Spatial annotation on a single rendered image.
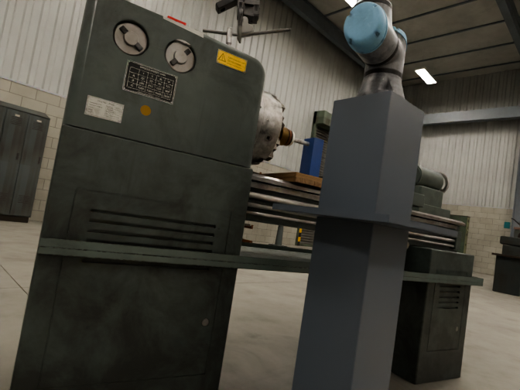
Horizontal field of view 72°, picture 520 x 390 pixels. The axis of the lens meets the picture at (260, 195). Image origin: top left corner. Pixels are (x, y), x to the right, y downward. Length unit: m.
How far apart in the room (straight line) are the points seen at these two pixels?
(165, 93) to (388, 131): 0.66
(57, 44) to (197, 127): 7.21
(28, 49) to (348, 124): 7.42
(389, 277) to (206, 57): 0.88
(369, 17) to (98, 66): 0.75
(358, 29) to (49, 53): 7.44
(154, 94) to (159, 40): 0.17
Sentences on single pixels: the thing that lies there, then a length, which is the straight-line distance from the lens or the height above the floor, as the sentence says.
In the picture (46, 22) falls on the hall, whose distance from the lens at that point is 8.38.
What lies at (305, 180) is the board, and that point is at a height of 0.88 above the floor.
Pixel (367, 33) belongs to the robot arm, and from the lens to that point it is 1.10.
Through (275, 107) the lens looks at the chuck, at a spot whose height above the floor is 1.14.
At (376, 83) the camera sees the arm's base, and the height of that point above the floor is 1.14.
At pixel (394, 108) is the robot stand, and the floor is 1.05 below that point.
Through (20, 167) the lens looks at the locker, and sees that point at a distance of 7.26.
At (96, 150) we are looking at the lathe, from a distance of 1.11.
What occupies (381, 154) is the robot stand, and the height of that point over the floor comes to 0.92.
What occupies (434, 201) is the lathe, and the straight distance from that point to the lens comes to 2.32.
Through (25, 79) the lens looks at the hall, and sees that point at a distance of 8.03.
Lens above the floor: 0.69
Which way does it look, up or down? 4 degrees up
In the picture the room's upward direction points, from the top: 9 degrees clockwise
